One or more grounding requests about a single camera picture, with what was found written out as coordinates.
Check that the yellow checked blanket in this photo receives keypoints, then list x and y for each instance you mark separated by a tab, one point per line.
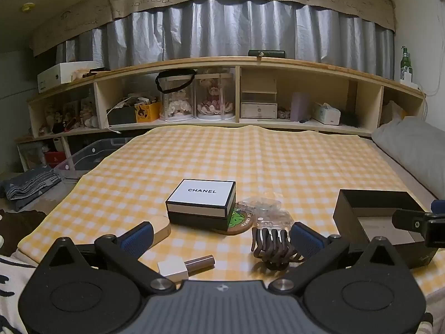
278	163

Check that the yellow cartoon box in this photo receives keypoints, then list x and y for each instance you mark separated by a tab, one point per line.
147	113

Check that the white and black gift box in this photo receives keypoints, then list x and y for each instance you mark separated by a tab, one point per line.
201	191

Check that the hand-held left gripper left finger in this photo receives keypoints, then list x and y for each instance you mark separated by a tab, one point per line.
139	238

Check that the red box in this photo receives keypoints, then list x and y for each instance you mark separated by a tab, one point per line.
55	159

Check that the cork coaster green cartoon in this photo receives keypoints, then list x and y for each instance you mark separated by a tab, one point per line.
240	221

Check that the white plastic bag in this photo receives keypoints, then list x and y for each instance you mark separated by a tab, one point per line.
393	111

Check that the small cream drawer unit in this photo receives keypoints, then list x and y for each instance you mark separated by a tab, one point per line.
259	109

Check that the grey curtain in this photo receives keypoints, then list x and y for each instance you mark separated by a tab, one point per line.
226	28

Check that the brown tube white square cap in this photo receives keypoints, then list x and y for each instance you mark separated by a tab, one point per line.
173	268

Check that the folded blue clothes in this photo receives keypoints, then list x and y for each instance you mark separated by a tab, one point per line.
27	188

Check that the clear plastic storage bin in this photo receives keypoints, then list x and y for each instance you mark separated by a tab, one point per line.
87	156

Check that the white tissue box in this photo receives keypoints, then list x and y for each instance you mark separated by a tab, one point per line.
325	114

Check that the cluster of small figurines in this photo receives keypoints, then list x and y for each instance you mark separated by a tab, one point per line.
66	118

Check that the black headband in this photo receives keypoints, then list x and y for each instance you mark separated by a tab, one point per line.
158	81

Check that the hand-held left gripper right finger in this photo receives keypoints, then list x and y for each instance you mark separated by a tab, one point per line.
306	240

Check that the white small box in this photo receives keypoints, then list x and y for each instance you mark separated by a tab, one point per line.
411	83

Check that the yellow ceiling detector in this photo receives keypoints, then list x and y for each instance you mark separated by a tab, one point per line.
28	7

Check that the long wooden shelf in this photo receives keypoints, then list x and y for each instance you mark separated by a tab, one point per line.
243	62

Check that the white flat box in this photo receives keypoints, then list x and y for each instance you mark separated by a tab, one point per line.
59	74

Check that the dark brown hair claw clip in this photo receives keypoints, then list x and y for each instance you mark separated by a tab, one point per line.
274	254

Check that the green glass bottle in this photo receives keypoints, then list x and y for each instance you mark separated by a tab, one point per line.
405	64

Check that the dark green box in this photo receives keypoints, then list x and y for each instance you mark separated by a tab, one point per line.
121	115

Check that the small trinkets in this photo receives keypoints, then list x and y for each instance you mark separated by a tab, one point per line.
283	113

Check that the clear plastic case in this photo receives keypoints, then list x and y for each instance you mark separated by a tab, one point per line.
267	212

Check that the clear doll display case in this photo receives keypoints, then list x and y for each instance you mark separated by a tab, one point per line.
177	106
213	101

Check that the grey pillow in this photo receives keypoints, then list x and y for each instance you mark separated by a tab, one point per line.
413	146

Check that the dark green case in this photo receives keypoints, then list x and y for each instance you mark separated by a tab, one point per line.
267	53

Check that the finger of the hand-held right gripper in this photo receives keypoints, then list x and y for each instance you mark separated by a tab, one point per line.
406	221

